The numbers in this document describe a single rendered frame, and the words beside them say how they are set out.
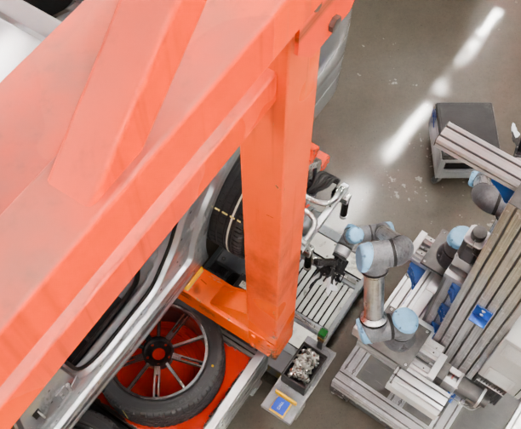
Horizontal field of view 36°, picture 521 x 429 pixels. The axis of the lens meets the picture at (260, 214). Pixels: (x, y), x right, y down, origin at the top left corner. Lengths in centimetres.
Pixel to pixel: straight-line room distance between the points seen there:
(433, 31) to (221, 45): 484
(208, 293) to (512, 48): 297
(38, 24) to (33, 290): 240
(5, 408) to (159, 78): 98
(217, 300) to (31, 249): 300
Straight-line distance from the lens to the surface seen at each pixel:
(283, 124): 218
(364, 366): 434
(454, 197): 510
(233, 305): 381
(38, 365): 173
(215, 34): 107
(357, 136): 524
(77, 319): 175
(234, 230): 375
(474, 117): 504
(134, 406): 399
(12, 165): 134
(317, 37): 186
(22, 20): 330
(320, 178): 383
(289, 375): 395
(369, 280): 333
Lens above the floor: 431
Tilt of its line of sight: 62 degrees down
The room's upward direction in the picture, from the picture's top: straight up
